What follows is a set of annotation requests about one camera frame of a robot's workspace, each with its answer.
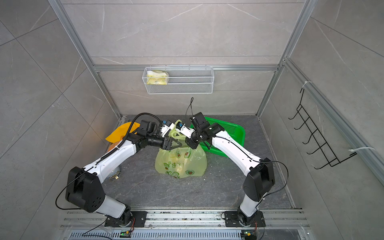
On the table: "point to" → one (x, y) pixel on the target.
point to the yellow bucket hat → (121, 131)
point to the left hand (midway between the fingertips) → (180, 143)
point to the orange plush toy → (112, 145)
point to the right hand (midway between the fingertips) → (188, 138)
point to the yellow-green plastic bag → (181, 160)
